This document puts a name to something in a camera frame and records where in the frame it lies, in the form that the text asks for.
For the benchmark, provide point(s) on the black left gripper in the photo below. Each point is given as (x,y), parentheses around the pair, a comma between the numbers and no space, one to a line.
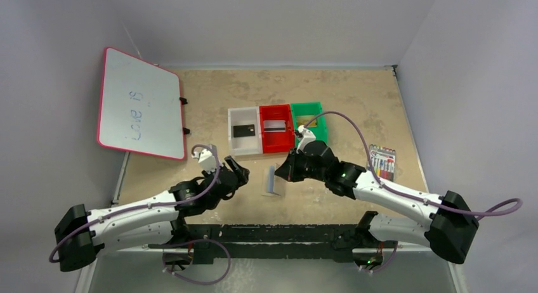
(235,174)

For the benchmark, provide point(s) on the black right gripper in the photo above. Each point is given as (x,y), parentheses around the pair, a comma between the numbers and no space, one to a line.
(292,167)

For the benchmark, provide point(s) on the beige leather card holder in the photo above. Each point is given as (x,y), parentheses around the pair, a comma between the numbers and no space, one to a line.
(270,183)

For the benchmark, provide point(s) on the red plastic bin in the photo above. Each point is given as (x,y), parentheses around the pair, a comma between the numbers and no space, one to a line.
(277,142)

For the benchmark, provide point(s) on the white plastic bin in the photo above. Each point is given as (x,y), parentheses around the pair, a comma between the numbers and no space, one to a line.
(248,145)

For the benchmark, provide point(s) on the green plastic bin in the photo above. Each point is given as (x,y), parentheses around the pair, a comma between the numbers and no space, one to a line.
(306,111)

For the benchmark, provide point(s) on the pack of coloured markers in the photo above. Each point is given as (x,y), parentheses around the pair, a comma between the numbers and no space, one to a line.
(383,161)

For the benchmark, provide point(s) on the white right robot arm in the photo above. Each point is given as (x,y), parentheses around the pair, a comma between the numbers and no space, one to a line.
(440,222)

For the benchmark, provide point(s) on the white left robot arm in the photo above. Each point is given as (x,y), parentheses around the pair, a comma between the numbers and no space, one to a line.
(82,235)

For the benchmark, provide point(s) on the black credit card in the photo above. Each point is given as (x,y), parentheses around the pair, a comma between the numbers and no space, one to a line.
(242,131)

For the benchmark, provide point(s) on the white striped credit card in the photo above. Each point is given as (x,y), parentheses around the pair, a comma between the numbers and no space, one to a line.
(274,126)

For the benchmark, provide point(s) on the gold credit card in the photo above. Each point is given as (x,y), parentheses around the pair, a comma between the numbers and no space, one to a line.
(302,120)

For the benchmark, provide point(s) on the pink framed whiteboard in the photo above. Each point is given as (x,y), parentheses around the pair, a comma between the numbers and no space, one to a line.
(140,108)

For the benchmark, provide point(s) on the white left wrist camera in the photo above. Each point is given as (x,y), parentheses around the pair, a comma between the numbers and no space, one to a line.
(206,157)

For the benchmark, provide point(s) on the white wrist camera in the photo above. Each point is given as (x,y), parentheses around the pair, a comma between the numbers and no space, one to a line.
(206,157)
(304,136)

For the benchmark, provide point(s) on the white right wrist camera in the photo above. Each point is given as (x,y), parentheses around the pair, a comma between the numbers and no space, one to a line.
(304,136)

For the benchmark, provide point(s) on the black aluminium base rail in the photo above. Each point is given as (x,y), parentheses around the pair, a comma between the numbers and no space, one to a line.
(340,243)

